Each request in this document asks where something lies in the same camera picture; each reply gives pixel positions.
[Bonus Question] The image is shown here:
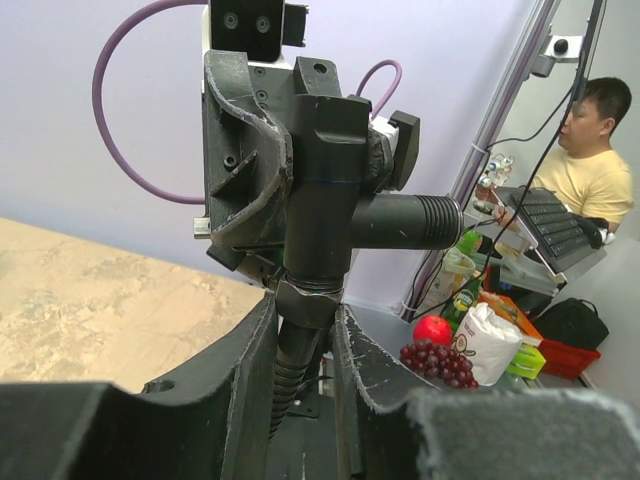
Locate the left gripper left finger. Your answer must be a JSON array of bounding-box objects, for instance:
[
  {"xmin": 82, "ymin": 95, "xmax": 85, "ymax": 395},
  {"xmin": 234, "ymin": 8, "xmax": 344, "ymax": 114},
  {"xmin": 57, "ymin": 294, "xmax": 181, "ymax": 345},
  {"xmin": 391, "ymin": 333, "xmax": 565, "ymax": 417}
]
[{"xmin": 1, "ymin": 296, "xmax": 278, "ymax": 479}]

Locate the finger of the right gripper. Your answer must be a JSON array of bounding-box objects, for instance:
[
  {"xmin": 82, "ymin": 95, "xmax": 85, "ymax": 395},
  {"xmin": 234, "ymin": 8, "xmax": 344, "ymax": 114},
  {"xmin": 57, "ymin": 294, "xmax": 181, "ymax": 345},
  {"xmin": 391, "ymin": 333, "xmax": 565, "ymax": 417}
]
[
  {"xmin": 362, "ymin": 126, "xmax": 394, "ymax": 193},
  {"xmin": 203, "ymin": 50, "xmax": 293, "ymax": 249}
]

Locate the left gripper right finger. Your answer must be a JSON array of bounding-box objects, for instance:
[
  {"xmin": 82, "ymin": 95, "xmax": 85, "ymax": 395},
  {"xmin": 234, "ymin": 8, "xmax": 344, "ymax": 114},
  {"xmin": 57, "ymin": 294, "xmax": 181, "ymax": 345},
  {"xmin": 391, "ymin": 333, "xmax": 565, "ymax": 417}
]
[{"xmin": 334, "ymin": 307, "xmax": 639, "ymax": 479}]

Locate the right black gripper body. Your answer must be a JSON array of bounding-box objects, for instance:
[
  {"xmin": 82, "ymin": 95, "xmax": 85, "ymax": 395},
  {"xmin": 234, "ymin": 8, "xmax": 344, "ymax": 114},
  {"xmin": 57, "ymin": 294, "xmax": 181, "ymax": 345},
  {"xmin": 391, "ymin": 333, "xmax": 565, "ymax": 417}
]
[{"xmin": 202, "ymin": 57, "xmax": 346, "ymax": 289}]

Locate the black T-shaped fitting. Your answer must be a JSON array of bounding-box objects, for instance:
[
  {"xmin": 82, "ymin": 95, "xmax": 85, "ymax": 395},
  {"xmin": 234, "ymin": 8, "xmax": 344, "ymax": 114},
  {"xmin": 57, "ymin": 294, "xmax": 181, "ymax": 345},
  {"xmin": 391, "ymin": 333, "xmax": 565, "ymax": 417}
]
[{"xmin": 277, "ymin": 94, "xmax": 463, "ymax": 303}]

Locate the black shower hose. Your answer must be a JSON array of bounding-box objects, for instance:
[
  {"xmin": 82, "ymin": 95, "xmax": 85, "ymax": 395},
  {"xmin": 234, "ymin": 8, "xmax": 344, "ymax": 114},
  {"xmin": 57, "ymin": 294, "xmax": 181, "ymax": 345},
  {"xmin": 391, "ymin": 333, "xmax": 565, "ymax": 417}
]
[{"xmin": 268, "ymin": 277, "xmax": 344, "ymax": 444}]

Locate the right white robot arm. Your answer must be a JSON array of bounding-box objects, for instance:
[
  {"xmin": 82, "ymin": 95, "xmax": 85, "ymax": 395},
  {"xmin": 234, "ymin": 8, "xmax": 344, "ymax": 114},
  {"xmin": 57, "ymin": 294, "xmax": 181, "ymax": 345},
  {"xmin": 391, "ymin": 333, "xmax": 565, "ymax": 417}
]
[{"xmin": 201, "ymin": 50, "xmax": 420, "ymax": 288}]

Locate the purple grape bunch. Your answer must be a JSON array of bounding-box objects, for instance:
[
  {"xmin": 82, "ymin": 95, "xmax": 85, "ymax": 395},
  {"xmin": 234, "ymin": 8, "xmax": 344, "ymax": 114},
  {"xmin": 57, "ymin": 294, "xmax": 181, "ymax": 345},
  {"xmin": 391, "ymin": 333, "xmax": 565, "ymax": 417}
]
[{"xmin": 399, "ymin": 339, "xmax": 479, "ymax": 389}]

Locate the red apple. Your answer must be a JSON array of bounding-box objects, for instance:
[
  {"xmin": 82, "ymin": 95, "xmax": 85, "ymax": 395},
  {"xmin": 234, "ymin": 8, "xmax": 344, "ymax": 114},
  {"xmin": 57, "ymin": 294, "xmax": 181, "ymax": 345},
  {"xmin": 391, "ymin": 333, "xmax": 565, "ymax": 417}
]
[{"xmin": 412, "ymin": 315, "xmax": 454, "ymax": 346}]

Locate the green glass bottle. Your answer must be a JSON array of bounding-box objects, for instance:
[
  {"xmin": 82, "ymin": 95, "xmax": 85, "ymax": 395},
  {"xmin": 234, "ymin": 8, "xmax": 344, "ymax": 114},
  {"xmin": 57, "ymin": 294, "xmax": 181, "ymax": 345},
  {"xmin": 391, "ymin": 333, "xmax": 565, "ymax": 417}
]
[{"xmin": 441, "ymin": 278, "xmax": 483, "ymax": 330}]

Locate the green tissue box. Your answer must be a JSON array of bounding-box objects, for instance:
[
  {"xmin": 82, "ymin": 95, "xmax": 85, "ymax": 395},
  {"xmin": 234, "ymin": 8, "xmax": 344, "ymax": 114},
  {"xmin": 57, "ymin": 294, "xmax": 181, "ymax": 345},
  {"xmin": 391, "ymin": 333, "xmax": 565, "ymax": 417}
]
[{"xmin": 506, "ymin": 344, "xmax": 546, "ymax": 380}]

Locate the red basket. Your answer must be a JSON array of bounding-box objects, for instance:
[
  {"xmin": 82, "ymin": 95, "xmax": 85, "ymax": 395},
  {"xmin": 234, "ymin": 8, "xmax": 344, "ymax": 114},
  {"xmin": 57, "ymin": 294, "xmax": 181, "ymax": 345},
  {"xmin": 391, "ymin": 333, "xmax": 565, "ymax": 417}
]
[{"xmin": 537, "ymin": 339, "xmax": 601, "ymax": 380}]

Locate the black keyboard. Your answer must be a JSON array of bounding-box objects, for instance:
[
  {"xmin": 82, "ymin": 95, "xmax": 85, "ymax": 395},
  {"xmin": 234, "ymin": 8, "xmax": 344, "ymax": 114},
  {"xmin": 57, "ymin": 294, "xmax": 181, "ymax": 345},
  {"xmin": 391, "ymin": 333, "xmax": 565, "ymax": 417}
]
[{"xmin": 494, "ymin": 187, "xmax": 606, "ymax": 282}]

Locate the man in yellow shirt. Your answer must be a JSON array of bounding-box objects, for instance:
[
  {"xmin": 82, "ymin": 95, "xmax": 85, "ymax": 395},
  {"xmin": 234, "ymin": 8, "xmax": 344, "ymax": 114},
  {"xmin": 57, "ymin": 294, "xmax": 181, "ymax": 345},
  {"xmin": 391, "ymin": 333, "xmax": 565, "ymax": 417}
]
[{"xmin": 531, "ymin": 77, "xmax": 634, "ymax": 233}]

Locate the black backpack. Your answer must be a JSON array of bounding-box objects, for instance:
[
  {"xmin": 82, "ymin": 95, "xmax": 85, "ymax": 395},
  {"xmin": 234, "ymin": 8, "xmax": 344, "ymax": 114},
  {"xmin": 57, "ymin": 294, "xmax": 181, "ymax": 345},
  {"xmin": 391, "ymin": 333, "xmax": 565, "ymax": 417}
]
[{"xmin": 533, "ymin": 298, "xmax": 609, "ymax": 350}]

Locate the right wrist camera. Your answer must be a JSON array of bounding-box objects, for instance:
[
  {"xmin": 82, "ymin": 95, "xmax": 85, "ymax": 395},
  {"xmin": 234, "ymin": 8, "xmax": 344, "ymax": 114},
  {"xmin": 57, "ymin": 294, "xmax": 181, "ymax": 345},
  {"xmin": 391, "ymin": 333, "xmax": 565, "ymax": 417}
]
[{"xmin": 202, "ymin": 0, "xmax": 309, "ymax": 64}]

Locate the overhead camera mount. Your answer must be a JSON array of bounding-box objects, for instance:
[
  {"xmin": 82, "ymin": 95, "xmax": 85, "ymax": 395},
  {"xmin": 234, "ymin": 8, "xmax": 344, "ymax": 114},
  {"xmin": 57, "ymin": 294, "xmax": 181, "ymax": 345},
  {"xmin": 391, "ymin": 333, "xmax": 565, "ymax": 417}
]
[{"xmin": 530, "ymin": 35, "xmax": 583, "ymax": 78}]

